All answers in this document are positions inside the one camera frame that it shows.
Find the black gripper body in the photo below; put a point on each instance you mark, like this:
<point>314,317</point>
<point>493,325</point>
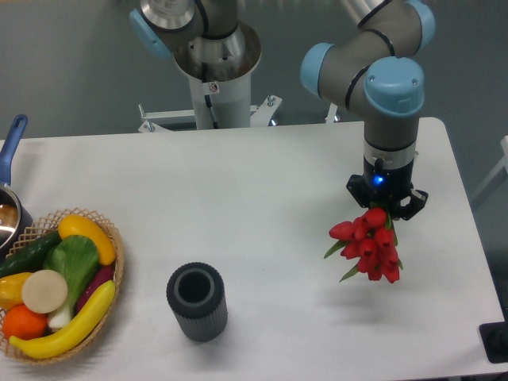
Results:
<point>388,186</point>

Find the red tulip bouquet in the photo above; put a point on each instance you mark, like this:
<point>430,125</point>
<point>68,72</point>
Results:
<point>371,241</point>

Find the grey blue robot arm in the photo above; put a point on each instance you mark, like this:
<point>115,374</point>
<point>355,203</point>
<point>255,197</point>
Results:
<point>374,77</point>

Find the black device at table edge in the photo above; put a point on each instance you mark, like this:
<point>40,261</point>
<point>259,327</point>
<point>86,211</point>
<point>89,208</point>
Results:
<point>494,338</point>

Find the dark grey ribbed vase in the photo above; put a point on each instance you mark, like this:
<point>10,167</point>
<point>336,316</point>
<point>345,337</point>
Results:
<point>195,293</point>

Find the purple eggplant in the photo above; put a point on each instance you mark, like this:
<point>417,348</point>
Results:
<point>103,274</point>

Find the green bok choy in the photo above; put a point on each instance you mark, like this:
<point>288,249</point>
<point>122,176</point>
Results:
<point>53,291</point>

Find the woven wicker basket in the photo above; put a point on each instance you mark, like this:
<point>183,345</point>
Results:
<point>46,225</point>

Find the green cucumber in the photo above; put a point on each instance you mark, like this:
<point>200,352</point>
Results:
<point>30,257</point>

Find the yellow banana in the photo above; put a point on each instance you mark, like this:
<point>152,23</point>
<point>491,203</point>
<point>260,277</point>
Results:
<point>76,331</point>

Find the yellow bell pepper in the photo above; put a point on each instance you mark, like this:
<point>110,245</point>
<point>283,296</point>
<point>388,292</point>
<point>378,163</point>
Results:
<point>11,290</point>

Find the orange fruit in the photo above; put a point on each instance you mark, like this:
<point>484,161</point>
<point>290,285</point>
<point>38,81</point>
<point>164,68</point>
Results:
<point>23,323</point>

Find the white frame at right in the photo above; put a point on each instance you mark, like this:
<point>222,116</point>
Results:
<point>492,180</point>

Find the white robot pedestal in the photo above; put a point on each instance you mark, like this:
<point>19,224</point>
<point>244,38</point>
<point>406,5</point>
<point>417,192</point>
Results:
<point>219,75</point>

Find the blue handled saucepan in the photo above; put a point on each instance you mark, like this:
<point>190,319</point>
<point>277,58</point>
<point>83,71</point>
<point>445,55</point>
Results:
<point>14,217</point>

